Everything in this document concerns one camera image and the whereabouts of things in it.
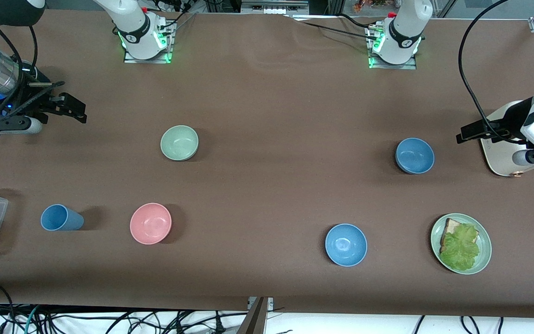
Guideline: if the blue bowl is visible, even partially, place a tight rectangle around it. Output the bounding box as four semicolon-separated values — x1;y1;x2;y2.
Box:
395;138;435;174
325;224;368;267

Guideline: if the green bowl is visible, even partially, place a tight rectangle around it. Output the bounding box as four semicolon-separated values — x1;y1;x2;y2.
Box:
160;125;199;161

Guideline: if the pink bowl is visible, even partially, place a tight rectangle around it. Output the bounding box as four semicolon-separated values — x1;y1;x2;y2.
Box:
130;203;172;245

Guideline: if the cream toaster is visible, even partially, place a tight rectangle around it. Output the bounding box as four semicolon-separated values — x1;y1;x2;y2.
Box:
479;100;534;178

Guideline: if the bread slice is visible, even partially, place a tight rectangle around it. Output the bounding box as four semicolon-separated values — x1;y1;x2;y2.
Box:
439;218;480;253

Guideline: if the blue ribbed cup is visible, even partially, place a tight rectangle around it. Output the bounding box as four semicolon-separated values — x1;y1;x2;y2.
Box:
41;204;84;231

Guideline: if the green plate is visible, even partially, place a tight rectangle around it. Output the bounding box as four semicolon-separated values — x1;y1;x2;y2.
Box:
431;213;492;275

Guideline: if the green lettuce leaf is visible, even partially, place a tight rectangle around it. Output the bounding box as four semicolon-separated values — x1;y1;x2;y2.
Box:
440;224;481;271

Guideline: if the brown table cover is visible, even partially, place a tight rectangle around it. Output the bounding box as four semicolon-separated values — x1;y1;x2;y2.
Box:
0;9;534;321

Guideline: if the grey power strip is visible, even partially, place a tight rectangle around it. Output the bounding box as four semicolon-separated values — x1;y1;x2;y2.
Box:
242;0;310;15

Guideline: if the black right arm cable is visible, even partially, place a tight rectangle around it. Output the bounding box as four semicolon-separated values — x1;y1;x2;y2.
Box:
0;5;66;123

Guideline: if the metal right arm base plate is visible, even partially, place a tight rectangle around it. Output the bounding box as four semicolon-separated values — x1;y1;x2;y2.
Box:
123;32;176;64

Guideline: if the black base cable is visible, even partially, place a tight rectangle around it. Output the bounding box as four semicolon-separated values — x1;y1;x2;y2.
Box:
286;14;381;42
156;0;199;35

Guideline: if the teal floor cable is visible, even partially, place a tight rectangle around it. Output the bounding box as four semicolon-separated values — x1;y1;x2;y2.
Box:
24;305;41;334

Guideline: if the grey metal post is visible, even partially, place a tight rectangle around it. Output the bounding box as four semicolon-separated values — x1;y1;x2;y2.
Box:
237;297;274;334

